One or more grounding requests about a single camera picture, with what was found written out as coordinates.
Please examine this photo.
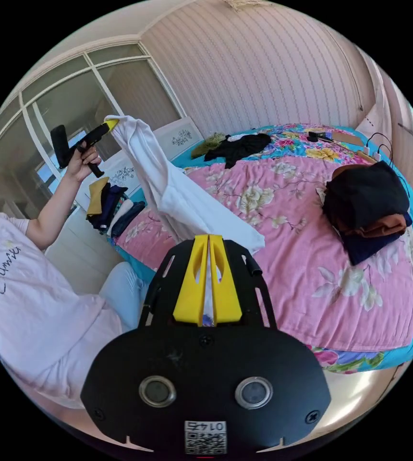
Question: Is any person's left forearm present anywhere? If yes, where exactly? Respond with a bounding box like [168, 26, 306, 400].
[26, 169, 87, 251]

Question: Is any pile of yellow navy clothes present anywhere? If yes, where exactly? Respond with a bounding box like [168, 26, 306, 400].
[85, 176, 147, 239]

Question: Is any heap of black olive clothes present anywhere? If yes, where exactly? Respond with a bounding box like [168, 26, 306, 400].
[191, 132, 273, 170]

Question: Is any pile of black brown clothes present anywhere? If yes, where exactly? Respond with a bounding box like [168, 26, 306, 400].
[320, 160, 413, 267]

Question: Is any white long sleeve shirt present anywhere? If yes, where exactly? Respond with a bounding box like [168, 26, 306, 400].
[104, 115, 266, 322]

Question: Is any person's left hand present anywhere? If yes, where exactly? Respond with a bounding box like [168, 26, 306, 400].
[65, 141, 102, 183]

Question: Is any white-framed window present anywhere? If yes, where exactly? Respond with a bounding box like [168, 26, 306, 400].
[0, 43, 188, 221]

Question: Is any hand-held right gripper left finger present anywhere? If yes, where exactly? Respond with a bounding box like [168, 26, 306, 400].
[173, 234, 210, 327]

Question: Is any flat brown carton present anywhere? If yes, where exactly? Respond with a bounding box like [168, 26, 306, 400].
[330, 131, 366, 147]

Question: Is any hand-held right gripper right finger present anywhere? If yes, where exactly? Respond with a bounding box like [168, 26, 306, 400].
[209, 234, 243, 325]

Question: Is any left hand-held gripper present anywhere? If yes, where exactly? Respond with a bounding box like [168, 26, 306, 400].
[68, 119, 121, 179]

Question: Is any bed with pink floral quilt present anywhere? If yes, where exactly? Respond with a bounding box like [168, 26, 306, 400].
[107, 122, 413, 376]

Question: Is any person's body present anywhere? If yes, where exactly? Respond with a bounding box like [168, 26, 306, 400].
[0, 212, 150, 410]

